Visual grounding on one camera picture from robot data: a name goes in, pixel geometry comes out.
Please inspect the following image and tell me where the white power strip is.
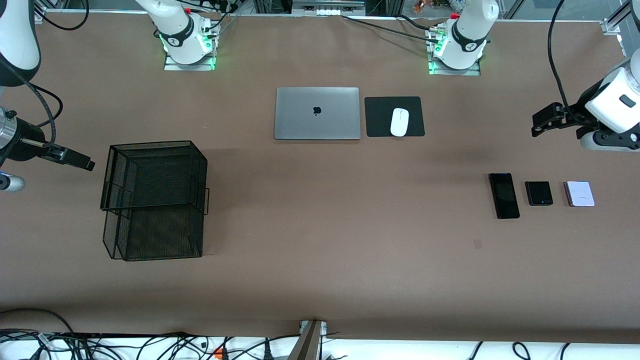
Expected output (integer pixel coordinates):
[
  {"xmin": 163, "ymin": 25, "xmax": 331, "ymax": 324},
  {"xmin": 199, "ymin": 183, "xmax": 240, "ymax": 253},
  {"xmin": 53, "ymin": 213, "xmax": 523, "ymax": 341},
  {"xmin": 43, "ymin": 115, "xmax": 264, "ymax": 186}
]
[{"xmin": 292, "ymin": 0, "xmax": 366, "ymax": 16}]

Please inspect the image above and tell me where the long black smartphone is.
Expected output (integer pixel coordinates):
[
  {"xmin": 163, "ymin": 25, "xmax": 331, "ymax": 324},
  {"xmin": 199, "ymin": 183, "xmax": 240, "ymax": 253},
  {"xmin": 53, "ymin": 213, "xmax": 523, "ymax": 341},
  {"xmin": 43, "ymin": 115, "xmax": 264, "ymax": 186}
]
[{"xmin": 488, "ymin": 172, "xmax": 521, "ymax": 220}]

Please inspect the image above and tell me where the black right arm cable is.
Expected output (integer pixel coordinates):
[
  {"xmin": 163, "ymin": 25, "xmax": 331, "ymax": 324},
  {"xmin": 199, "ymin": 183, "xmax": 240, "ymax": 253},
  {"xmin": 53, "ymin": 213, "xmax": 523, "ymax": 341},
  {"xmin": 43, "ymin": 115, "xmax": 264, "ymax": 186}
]
[{"xmin": 0, "ymin": 0, "xmax": 90, "ymax": 166}]

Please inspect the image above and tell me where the aluminium frame rail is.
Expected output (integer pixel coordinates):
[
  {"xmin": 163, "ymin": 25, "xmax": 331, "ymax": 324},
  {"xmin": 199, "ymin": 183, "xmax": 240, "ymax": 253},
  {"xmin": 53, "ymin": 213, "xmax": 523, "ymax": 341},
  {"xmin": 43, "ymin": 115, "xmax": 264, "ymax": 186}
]
[{"xmin": 34, "ymin": 4, "xmax": 71, "ymax": 22}]

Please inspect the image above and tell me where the black cable across table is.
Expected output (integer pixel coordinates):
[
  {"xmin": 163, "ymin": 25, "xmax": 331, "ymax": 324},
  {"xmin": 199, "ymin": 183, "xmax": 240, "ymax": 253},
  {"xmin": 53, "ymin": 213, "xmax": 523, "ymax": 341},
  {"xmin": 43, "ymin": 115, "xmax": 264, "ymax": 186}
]
[{"xmin": 341, "ymin": 14, "xmax": 441, "ymax": 42}]

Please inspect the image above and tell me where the small black flip phone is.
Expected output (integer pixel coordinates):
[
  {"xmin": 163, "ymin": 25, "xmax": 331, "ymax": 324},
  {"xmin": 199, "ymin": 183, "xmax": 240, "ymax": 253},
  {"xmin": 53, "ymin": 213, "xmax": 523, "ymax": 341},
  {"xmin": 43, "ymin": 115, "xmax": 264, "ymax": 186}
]
[{"xmin": 524, "ymin": 181, "xmax": 554, "ymax": 207}]

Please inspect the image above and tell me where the black mesh two-tier tray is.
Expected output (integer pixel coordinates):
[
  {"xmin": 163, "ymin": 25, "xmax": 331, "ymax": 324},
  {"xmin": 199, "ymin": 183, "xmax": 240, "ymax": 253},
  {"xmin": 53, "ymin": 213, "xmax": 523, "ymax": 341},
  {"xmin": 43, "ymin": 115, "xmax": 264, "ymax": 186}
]
[{"xmin": 100, "ymin": 140, "xmax": 210, "ymax": 262}]

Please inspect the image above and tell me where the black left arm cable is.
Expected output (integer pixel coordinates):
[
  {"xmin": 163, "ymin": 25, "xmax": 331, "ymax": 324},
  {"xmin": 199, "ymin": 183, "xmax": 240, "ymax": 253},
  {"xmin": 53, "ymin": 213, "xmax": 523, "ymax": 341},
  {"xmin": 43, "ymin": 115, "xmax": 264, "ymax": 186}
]
[{"xmin": 547, "ymin": 0, "xmax": 588, "ymax": 123}]

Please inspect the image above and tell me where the aluminium frame corner bracket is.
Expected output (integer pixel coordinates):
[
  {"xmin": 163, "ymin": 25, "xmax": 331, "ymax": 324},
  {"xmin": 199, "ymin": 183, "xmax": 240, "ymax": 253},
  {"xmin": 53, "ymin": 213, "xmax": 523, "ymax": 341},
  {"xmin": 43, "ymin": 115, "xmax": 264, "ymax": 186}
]
[{"xmin": 601, "ymin": 17, "xmax": 628, "ymax": 57}]

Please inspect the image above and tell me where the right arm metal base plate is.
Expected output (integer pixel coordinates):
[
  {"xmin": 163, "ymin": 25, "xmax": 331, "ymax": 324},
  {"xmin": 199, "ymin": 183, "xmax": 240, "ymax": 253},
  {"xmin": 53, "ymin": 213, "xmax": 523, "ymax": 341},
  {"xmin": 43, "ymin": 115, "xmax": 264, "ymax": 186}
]
[{"xmin": 164, "ymin": 49, "xmax": 217, "ymax": 72}]

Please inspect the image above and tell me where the lavender flip phone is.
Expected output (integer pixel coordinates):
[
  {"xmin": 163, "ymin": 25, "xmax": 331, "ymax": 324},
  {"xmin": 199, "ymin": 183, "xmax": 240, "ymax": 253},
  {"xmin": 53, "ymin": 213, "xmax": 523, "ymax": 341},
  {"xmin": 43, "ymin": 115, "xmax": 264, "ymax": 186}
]
[{"xmin": 564, "ymin": 181, "xmax": 596, "ymax": 208}]

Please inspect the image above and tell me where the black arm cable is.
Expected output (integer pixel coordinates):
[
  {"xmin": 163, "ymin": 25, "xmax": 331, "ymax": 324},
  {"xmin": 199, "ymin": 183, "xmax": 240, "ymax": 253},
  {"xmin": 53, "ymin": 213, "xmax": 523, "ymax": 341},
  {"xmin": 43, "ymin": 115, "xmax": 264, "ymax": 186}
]
[
  {"xmin": 0, "ymin": 0, "xmax": 90, "ymax": 166},
  {"xmin": 547, "ymin": 0, "xmax": 588, "ymax": 123}
]

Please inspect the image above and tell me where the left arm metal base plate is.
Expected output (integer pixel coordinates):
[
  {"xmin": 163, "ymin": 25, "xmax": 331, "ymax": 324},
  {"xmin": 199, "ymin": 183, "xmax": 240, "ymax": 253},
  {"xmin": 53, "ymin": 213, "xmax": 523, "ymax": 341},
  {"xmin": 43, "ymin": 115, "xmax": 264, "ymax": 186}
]
[{"xmin": 428, "ymin": 57, "xmax": 482, "ymax": 77}]

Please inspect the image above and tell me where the silver closed laptop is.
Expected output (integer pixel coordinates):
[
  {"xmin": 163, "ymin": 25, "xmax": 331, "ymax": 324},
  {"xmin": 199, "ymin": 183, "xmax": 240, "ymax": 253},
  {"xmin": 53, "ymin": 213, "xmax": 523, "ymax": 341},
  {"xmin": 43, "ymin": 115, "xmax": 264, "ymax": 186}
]
[{"xmin": 274, "ymin": 87, "xmax": 361, "ymax": 141}]

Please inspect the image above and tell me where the white computer mouse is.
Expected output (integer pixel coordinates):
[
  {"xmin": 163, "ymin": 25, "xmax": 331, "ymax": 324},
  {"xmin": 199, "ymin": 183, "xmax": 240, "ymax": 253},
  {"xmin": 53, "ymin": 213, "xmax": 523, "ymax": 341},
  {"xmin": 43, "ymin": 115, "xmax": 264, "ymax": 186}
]
[{"xmin": 390, "ymin": 108, "xmax": 410, "ymax": 137}]

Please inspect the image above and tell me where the aluminium camera post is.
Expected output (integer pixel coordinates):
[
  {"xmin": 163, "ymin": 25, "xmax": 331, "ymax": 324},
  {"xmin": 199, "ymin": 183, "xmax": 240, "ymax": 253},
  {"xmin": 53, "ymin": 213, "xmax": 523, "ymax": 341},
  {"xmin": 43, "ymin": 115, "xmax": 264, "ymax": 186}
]
[{"xmin": 287, "ymin": 320, "xmax": 328, "ymax": 360}]

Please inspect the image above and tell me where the black arching cable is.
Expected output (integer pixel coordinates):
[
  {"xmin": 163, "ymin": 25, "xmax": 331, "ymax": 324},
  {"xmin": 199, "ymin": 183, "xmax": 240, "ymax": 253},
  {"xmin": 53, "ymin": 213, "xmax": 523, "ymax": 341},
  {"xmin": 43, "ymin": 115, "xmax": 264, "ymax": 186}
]
[{"xmin": 0, "ymin": 307, "xmax": 76, "ymax": 337}]

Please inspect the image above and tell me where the black mouse pad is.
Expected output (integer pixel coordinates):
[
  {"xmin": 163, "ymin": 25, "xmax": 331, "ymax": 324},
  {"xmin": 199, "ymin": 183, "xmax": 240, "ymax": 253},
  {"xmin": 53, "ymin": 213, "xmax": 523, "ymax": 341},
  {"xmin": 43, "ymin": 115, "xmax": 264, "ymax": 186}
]
[{"xmin": 364, "ymin": 96, "xmax": 426, "ymax": 138}]

